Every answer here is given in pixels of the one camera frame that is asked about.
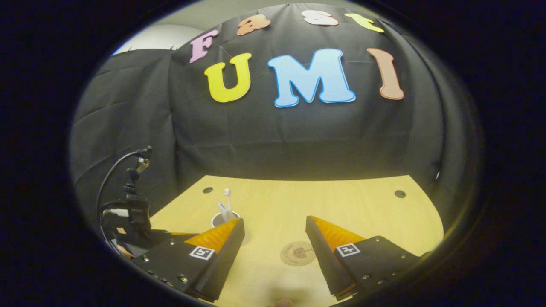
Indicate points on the white and lilac toothbrush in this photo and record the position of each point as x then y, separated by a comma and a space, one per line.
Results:
227, 200

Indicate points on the black backdrop cloth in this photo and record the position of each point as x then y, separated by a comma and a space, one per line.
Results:
298, 140

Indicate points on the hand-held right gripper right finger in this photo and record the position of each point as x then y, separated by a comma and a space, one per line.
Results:
326, 260

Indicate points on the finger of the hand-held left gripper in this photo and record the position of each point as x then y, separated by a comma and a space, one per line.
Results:
183, 234

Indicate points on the white toothpaste tube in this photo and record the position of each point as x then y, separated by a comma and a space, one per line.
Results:
224, 212

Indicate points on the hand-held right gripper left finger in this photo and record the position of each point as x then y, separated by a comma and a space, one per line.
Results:
226, 260

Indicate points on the light wooden desktop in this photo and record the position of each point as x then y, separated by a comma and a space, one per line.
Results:
273, 200

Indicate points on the round wooden coaster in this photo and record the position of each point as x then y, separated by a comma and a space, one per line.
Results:
294, 253

